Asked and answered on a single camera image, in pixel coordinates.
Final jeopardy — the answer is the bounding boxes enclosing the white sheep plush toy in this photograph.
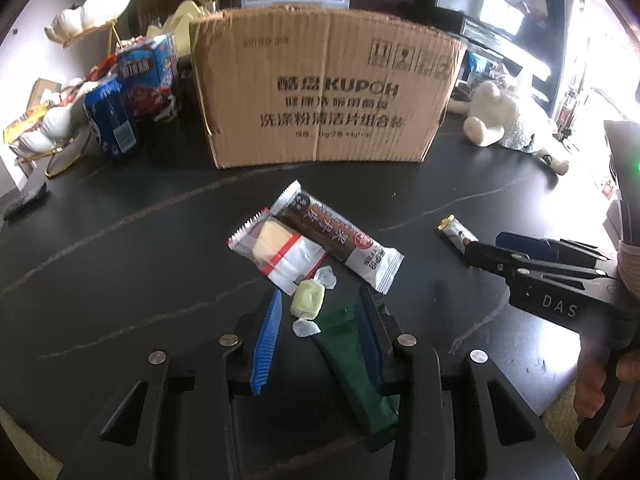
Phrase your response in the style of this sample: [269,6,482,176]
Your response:
[447,81,571,176]

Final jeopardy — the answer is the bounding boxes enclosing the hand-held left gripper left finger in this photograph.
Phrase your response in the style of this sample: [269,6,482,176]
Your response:
[57,287,286,480]

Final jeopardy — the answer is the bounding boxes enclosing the dark green snack packet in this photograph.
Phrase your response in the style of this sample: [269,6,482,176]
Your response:
[312,302,401,453]

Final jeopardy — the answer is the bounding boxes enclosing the white petal tiered tray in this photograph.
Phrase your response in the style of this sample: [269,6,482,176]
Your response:
[5,0,138,178]

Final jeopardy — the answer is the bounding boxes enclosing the clear red-striped pastry packet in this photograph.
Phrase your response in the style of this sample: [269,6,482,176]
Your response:
[227,208,328,295]

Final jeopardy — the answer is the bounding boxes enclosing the black piano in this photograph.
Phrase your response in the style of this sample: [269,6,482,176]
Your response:
[415,0,561,86]

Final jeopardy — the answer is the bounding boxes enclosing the small brown stick packet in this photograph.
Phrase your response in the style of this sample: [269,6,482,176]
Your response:
[435,215,478,253]

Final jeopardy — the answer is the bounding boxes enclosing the yellow snack packet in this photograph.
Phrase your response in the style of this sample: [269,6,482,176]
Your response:
[2,105,51,143]

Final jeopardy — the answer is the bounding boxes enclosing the pale yellow paper bags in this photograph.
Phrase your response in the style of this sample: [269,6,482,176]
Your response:
[150,0,211,56]

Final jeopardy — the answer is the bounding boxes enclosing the person's right hand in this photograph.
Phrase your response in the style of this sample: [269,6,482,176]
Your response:
[572,340,640,428]

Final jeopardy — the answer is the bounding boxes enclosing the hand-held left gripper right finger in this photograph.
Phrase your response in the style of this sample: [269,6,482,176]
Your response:
[356,287,581,480]

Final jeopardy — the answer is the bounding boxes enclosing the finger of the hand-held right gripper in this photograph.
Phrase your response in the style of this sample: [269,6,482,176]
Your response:
[462,240,532,277]
[495,231,612,264]

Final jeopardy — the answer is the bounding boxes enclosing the pale green candy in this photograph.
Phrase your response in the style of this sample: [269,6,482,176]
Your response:
[291,267,335,337]

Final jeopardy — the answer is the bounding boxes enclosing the brown and white long packet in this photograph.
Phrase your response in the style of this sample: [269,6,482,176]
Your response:
[271,181,405,293]

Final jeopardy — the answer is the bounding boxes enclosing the open brown cardboard box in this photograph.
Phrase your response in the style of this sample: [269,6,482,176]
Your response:
[27,77,63,106]

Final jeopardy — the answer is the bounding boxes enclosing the black remote control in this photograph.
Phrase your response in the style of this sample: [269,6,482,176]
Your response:
[2,181,48,220]

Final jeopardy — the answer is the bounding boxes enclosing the blue snack box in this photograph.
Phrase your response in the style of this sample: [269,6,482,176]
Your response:
[117,34,180,122]

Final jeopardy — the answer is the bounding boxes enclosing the printed cardboard box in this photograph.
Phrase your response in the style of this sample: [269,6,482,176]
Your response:
[189,6,468,170]

